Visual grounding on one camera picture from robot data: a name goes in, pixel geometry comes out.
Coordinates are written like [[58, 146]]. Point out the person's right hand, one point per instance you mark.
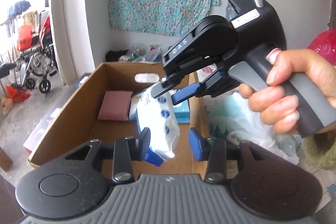
[[275, 108]]

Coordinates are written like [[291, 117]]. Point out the wheelchair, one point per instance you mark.
[[36, 60]]

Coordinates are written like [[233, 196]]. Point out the blue white wet wipes pack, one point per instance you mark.
[[157, 114]]

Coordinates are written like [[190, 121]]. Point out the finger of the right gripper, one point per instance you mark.
[[185, 93], [161, 87]]

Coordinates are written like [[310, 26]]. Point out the white plastic bag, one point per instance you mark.
[[230, 118]]

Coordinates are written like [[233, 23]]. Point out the green fuzzy mat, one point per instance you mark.
[[320, 150]]

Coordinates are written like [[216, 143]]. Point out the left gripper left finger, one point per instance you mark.
[[127, 150]]

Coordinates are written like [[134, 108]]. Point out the pink folded cloth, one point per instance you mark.
[[115, 106]]

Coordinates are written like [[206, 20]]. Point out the brown cardboard box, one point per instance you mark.
[[77, 122]]

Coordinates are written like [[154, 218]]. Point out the light blue tissue box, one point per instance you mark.
[[182, 112]]

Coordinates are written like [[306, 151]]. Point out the white cotton swab pack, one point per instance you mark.
[[137, 98]]

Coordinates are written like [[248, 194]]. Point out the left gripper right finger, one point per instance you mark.
[[211, 150]]

